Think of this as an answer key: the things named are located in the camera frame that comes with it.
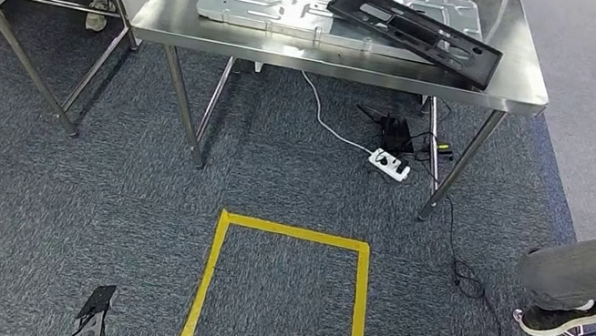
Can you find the black plastic plate frame part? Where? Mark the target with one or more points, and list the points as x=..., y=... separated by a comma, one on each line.
x=414, y=31

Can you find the small yellow black tool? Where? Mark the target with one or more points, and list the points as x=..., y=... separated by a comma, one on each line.
x=444, y=149

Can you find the white power strip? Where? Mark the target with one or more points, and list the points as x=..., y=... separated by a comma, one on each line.
x=390, y=166

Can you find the black power adapter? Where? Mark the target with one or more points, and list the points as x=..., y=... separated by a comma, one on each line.
x=396, y=135

